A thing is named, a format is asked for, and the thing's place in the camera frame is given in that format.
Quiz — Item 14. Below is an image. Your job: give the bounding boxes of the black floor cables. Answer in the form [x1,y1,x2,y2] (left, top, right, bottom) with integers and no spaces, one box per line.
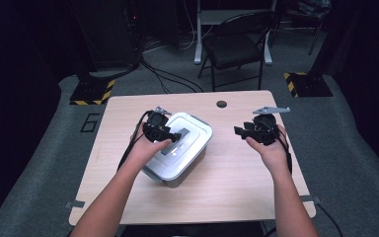
[139,54,205,95]

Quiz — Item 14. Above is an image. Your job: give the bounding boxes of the black yellow-striped stand base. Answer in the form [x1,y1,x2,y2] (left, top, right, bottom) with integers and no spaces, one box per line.
[282,71,334,99]
[69,73,116,107]

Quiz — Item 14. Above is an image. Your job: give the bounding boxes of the black equipment cabinet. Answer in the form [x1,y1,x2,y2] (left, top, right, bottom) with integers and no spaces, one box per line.
[68,0,143,73]

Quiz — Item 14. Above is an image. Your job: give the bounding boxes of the black folding chair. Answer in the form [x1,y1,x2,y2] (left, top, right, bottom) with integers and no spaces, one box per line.
[196,9,278,93]

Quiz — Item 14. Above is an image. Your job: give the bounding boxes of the clear brown storage container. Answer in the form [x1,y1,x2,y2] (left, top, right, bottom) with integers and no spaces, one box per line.
[140,114,212,190]

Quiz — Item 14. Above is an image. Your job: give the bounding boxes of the person's right hand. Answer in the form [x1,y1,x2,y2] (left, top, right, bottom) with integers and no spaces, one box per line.
[245,124,292,179]

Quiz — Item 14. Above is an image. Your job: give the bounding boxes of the person's left hand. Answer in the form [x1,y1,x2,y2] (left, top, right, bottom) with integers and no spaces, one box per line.
[127,125,173,171]

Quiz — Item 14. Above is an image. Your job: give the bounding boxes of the right hand-held gripper cable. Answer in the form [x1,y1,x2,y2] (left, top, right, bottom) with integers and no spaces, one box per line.
[275,125,294,176]

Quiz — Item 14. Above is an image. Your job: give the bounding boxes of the white container lid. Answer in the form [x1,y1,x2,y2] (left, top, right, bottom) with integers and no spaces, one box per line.
[143,112,214,183]

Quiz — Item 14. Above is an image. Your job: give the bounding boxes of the left hand-held gripper cable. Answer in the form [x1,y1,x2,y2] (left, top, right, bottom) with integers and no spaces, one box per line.
[116,110,153,172]

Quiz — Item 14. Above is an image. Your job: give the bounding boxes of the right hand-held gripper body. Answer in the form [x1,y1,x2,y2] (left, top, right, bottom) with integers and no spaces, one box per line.
[247,106,291,147]

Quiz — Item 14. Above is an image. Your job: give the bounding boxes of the hand-held gripper cable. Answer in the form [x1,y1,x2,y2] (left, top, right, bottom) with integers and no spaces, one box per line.
[116,110,153,172]
[275,125,294,176]

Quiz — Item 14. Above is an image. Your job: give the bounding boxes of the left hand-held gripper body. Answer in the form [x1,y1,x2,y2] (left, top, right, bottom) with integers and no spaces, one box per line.
[142,105,176,143]

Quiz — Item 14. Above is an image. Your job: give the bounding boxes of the grey tape strip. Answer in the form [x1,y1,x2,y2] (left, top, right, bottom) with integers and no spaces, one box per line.
[299,195,324,205]
[64,199,86,210]

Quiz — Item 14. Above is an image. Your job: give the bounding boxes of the black cable under table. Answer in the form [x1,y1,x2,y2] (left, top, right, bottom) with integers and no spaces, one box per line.
[315,202,343,237]

